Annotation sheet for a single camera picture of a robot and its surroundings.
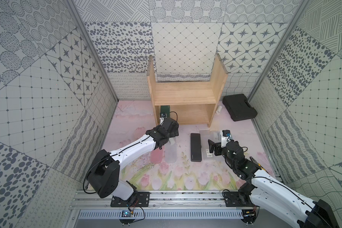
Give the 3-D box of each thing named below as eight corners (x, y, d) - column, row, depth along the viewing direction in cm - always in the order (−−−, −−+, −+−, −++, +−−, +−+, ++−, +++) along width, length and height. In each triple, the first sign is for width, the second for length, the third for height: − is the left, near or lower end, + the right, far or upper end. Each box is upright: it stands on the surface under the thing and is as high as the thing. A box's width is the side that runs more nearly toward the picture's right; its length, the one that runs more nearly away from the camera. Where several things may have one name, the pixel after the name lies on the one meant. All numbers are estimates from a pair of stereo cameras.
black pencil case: (191, 161, 90) (191, 159, 87) (189, 135, 102) (189, 133, 100) (202, 161, 90) (203, 159, 87) (199, 135, 102) (199, 133, 100)
